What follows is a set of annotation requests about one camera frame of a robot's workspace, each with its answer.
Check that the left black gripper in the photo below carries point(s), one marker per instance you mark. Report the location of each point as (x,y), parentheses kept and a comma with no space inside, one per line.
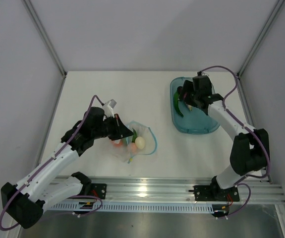
(121,131)

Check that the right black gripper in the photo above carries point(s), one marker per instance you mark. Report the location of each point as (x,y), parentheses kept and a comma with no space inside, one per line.
(188,87)

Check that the green toy bell pepper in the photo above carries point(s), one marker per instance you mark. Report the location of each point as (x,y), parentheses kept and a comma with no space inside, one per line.
(132,138)

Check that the orange toy pumpkin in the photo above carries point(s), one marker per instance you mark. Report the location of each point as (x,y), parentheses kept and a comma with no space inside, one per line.
(118,143)

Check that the peach toy egg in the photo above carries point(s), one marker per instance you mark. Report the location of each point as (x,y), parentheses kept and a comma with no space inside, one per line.
(132,147)

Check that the white toy onion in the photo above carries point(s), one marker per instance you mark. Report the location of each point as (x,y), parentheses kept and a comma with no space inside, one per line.
(140,142)

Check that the clear zip bag blue zipper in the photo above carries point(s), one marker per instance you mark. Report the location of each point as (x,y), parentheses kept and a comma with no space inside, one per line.
(143,131)

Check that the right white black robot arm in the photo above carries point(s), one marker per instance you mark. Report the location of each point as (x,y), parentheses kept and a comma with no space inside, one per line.
(250,150)

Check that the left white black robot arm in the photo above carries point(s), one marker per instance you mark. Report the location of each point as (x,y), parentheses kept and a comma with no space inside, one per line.
(28,199)

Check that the purple toy eggplant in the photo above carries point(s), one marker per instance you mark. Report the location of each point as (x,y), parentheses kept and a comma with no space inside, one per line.
(179,90)

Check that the green toy chili pepper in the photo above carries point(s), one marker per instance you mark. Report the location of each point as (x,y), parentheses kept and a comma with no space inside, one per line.
(176,104)

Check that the teal plastic tray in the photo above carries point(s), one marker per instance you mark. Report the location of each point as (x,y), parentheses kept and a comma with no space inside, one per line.
(193,122)

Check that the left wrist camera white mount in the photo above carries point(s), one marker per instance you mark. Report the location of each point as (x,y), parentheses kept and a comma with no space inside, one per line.
(108,108)

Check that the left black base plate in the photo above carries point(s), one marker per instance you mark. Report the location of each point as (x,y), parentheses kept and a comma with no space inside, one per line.
(95,189)

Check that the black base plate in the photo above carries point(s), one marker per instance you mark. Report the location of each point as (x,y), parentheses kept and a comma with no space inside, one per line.
(95,189)
(210,193)

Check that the right side aluminium rail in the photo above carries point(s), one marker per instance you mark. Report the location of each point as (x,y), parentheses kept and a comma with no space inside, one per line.
(251,120)

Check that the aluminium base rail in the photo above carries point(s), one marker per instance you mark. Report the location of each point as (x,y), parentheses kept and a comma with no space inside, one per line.
(177,190)

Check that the slotted grey cable duct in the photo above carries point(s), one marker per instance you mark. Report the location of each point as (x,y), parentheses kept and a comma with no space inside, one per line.
(81,206)

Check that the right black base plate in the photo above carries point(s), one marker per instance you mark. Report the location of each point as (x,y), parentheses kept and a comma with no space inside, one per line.
(210,193)

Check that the right aluminium frame post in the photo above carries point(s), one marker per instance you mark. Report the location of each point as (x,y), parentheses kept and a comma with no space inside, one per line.
(265,29)

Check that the aluminium frame post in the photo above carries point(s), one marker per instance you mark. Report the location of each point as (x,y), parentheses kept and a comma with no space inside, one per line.
(265,29)
(44,35)

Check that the left aluminium frame post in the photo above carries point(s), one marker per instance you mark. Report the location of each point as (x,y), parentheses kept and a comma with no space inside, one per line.
(44,35)

